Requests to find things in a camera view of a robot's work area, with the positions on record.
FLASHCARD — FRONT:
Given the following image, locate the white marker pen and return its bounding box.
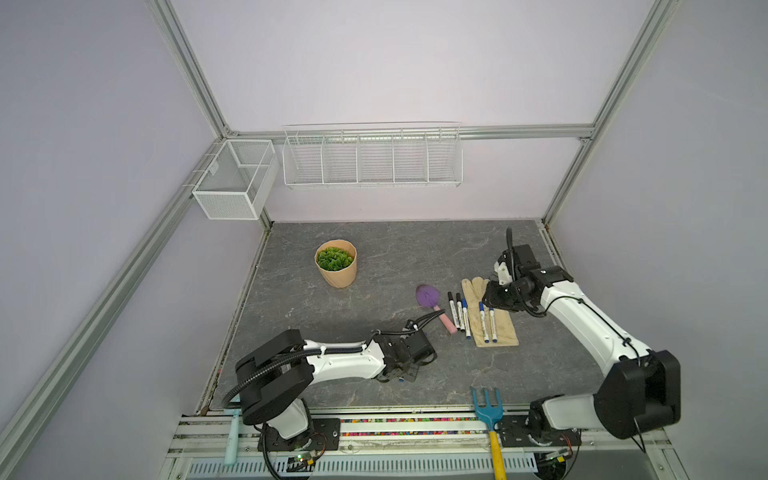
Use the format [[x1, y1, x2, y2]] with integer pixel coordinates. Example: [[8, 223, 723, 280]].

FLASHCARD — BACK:
[[488, 307, 498, 343], [478, 302, 490, 344], [448, 299, 461, 330], [461, 298, 472, 339]]

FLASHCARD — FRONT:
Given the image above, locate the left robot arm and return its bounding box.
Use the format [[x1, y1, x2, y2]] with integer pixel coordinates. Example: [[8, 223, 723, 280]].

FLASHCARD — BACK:
[[221, 327, 437, 442]]

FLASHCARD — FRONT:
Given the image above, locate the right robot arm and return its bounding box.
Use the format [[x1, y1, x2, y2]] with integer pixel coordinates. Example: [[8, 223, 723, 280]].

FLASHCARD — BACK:
[[482, 244, 682, 444]]

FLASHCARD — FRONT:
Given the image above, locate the beige work glove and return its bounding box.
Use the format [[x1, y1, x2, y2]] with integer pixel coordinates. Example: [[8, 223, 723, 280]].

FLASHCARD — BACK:
[[461, 277, 520, 348]]

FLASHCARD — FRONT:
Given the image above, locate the beige pot with green plant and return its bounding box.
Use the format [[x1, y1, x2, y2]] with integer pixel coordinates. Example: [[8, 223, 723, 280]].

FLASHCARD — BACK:
[[314, 239, 358, 289]]

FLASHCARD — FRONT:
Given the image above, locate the purple trowel pink handle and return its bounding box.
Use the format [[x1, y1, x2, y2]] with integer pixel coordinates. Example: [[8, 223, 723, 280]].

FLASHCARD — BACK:
[[415, 284, 458, 335]]

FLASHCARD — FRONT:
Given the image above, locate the teal rake yellow handle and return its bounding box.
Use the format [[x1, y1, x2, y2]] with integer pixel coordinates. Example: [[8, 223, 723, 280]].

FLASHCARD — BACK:
[[470, 387, 507, 480]]

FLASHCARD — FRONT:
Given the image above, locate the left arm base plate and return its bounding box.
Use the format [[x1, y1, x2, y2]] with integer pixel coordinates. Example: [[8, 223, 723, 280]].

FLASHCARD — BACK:
[[262, 417, 341, 452]]

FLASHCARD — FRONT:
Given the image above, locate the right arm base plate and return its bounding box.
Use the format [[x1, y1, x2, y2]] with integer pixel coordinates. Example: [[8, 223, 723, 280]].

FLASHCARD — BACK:
[[495, 413, 582, 448]]

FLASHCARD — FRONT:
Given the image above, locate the white wire shelf basket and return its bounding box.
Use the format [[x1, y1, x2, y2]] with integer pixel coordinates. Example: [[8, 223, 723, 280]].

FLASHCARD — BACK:
[[282, 122, 464, 188]]

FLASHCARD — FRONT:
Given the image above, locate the white wire mesh box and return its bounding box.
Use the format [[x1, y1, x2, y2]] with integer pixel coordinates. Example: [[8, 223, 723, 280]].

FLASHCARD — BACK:
[[193, 139, 280, 221]]

